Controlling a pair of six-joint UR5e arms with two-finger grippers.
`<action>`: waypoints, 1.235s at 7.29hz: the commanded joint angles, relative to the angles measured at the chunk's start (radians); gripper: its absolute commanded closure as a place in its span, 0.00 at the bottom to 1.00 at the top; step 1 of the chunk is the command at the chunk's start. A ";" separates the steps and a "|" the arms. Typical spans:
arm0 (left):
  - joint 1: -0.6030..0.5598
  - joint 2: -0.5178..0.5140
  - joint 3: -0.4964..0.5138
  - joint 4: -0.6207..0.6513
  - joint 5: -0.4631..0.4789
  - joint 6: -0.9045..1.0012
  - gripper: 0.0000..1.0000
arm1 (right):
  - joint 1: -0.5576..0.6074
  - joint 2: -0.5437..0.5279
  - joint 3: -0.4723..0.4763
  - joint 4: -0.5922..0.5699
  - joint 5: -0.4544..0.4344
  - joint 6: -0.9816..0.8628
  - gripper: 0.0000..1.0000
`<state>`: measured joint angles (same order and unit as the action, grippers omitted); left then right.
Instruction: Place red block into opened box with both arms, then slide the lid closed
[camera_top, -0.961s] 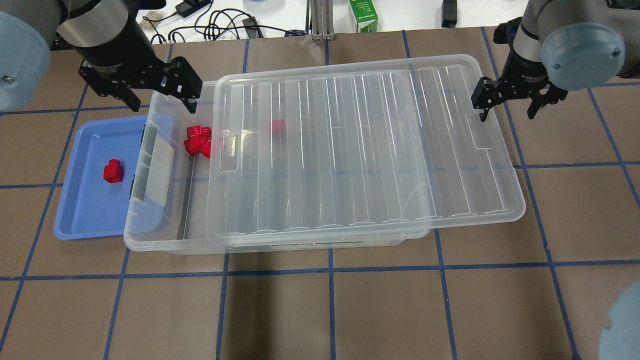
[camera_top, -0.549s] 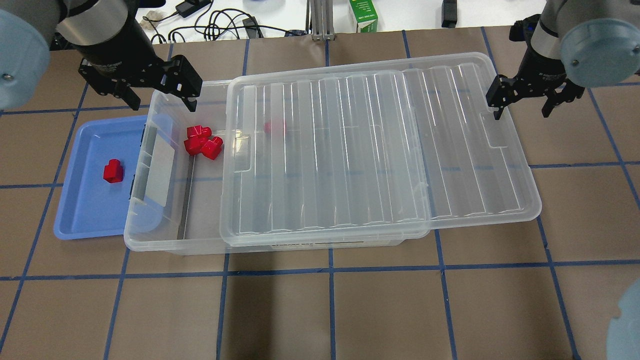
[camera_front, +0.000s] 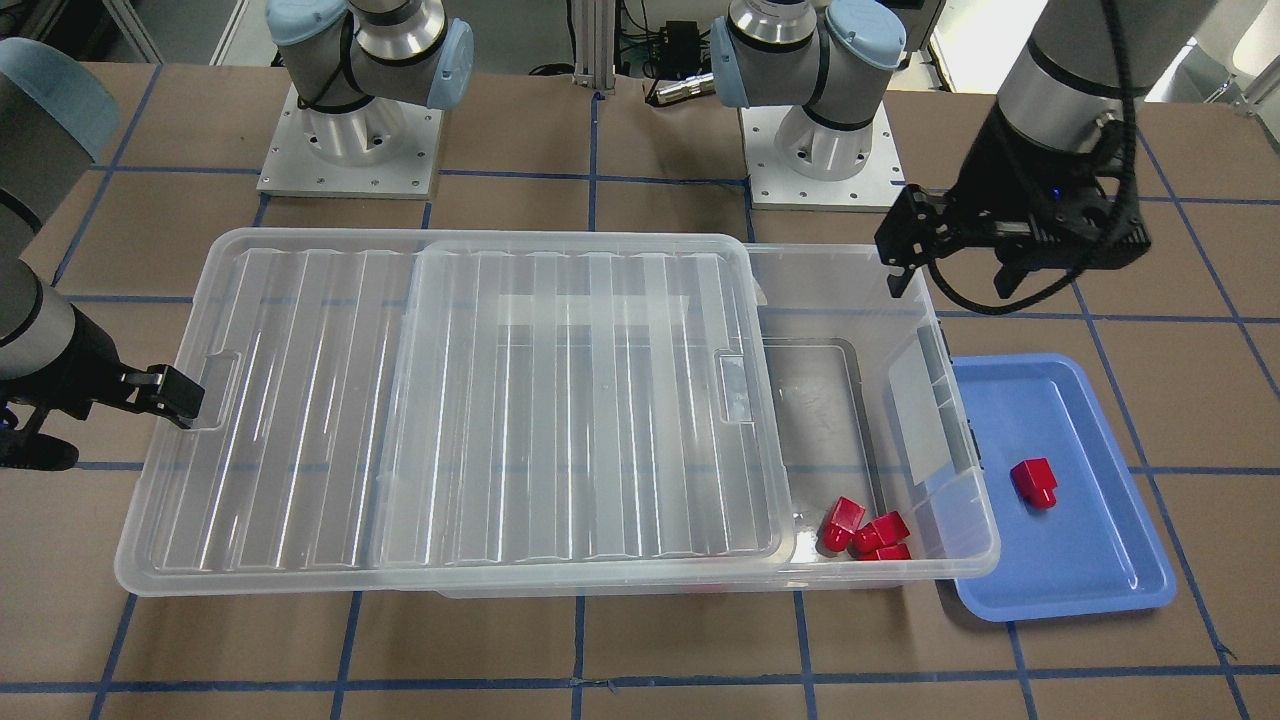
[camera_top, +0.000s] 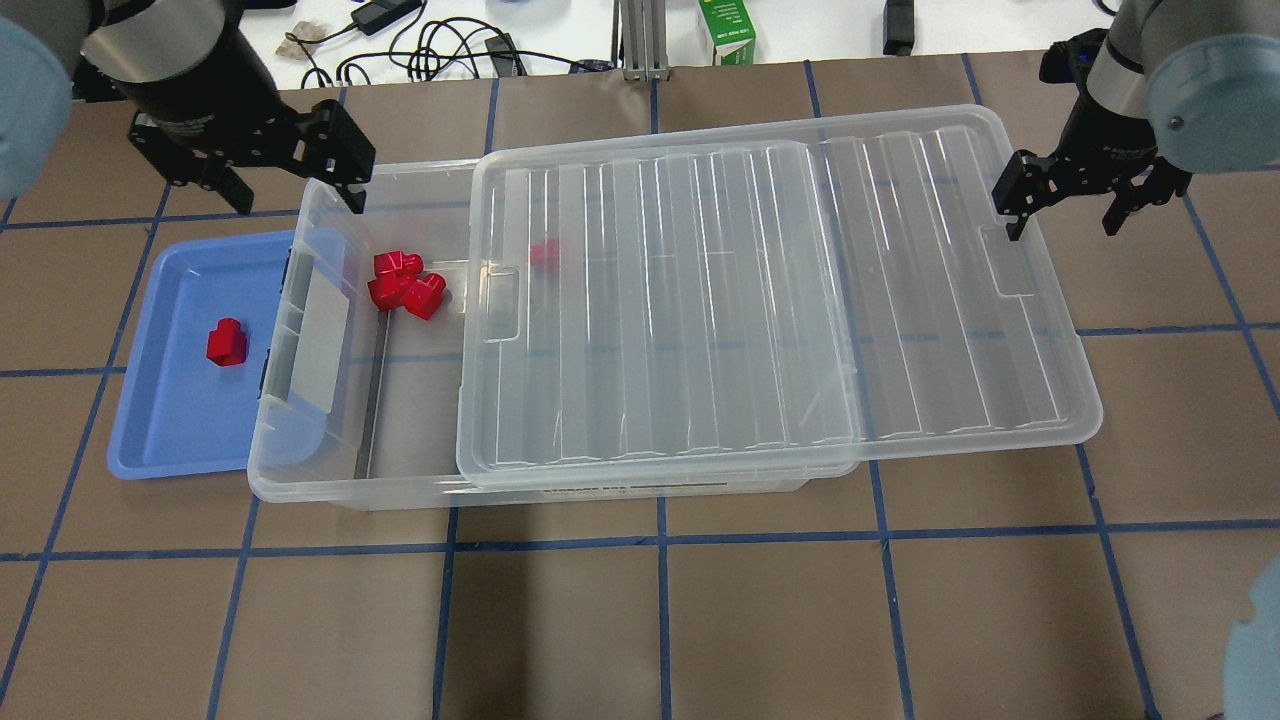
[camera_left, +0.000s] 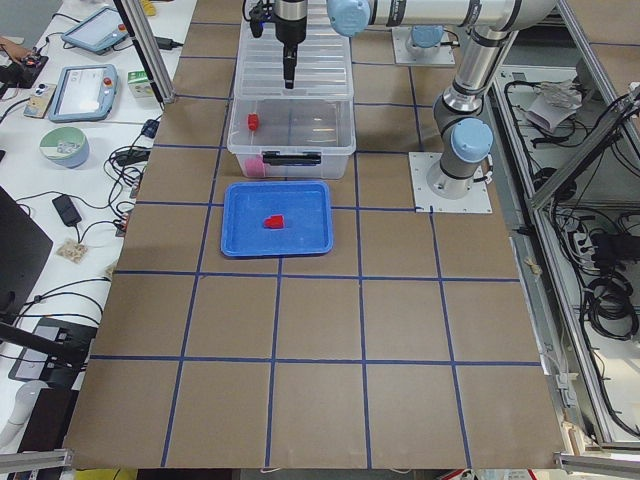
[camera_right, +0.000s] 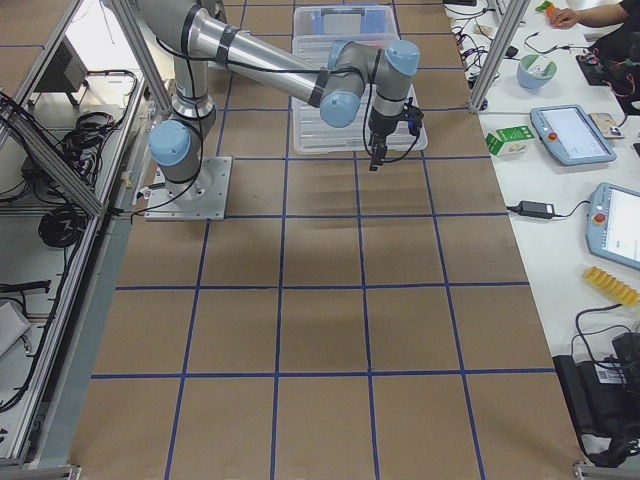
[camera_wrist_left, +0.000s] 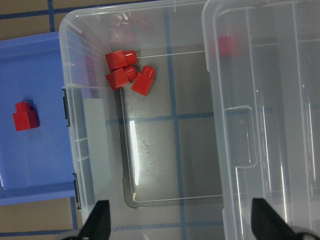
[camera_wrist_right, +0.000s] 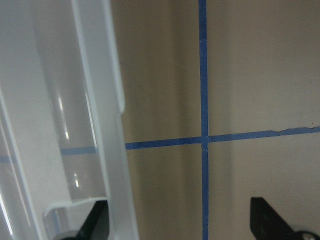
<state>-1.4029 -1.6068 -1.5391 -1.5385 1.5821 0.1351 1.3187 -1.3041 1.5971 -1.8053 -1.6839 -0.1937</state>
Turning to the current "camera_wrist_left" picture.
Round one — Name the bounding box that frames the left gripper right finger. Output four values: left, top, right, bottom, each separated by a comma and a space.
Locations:
251, 198, 302, 240

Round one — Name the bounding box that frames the blue plastic tray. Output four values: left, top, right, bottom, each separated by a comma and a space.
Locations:
0, 32, 74, 205

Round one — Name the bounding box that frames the red block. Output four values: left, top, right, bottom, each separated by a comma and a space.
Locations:
209, 36, 234, 58
105, 65, 138, 91
105, 50, 138, 72
131, 65, 156, 97
12, 101, 40, 132

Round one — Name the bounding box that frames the clear plastic box lid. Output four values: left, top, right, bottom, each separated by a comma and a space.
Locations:
201, 0, 320, 240

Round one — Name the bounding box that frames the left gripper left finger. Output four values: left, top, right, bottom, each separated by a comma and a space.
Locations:
77, 200, 111, 240

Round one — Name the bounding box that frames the clear plastic storage box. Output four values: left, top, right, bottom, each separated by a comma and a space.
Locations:
59, 0, 227, 240

